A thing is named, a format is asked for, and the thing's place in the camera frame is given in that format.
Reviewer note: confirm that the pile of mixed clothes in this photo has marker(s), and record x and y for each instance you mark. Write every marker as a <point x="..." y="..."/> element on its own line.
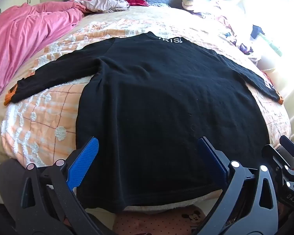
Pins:
<point x="210" y="9"/>

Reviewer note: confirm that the pink cartoon print cloth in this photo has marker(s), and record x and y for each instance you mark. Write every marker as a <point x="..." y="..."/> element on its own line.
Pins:
<point x="156" y="221"/>

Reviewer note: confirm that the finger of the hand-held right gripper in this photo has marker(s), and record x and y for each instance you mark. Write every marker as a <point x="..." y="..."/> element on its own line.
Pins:
<point x="274" y="156"/>
<point x="290" y="148"/>

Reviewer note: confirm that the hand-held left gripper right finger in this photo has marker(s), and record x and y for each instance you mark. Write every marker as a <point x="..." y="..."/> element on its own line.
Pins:
<point x="212" y="160"/>

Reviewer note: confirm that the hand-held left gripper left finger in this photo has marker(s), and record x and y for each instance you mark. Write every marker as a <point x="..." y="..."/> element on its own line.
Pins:
<point x="83" y="161"/>

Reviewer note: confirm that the pale pink garment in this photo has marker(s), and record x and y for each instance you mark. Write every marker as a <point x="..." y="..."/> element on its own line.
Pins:
<point x="105" y="2"/>

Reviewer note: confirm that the green patterned strip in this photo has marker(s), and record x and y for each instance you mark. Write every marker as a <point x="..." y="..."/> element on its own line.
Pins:
<point x="275" y="47"/>

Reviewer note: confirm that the white curtain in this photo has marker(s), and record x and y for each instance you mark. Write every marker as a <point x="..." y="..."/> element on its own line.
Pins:
<point x="254" y="5"/>

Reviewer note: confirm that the blue patterned cloth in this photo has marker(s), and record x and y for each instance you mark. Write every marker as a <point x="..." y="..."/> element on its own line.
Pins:
<point x="159" y="4"/>

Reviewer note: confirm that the red cloth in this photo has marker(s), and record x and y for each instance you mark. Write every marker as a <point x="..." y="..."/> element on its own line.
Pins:
<point x="137" y="2"/>

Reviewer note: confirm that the pink duvet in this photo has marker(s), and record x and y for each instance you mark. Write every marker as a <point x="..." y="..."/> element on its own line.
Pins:
<point x="24" y="41"/>

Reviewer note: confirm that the black long-sleeve shirt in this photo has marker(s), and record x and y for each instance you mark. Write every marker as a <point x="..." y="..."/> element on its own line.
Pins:
<point x="161" y="102"/>

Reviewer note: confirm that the orange white checked blanket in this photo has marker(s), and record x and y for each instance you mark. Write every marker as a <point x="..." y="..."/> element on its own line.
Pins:
<point x="39" y="122"/>

